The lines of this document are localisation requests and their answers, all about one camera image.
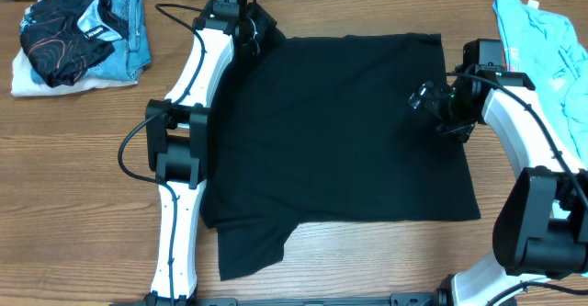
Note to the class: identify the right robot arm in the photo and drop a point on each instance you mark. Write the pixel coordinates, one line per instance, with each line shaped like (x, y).
(540, 235)

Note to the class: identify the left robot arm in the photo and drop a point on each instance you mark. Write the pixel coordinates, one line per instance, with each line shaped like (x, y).
(177, 138)

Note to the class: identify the light blue t-shirt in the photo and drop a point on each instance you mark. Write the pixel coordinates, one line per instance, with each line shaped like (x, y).
(544, 46)

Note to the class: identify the black t-shirt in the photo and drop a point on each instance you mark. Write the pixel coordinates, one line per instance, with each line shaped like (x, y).
(320, 129)

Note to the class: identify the folded white garment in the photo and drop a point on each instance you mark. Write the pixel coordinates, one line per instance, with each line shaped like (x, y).
(27, 85)

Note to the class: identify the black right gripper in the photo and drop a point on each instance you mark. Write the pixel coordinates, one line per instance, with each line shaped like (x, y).
(461, 130)

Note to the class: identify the folded blue denim jeans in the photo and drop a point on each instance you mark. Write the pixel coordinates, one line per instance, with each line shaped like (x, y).
(67, 41)

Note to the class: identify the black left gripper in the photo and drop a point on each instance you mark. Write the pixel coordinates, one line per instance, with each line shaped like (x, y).
(265, 23)

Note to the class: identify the black orange patterned shirt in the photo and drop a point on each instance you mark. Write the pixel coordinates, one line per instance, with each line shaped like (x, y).
(63, 39)

